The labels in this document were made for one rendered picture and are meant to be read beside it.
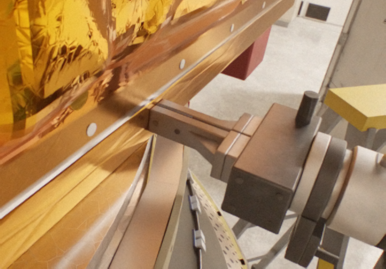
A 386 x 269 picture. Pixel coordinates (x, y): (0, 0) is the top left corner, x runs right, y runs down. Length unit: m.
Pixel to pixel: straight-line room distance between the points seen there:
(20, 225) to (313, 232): 0.24
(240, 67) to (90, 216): 0.66
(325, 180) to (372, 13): 3.03
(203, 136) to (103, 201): 0.11
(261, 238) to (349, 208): 2.47
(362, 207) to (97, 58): 0.23
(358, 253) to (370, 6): 1.74
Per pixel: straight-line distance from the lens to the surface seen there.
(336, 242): 1.28
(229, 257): 1.02
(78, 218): 0.33
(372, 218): 0.35
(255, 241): 2.77
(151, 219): 0.37
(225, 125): 0.38
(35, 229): 0.30
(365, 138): 1.15
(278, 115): 0.40
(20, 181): 0.26
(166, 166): 0.43
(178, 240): 0.58
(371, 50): 3.41
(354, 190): 0.34
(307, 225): 0.37
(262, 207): 0.32
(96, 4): 0.19
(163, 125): 0.39
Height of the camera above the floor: 1.98
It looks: 33 degrees down
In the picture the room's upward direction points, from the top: 9 degrees clockwise
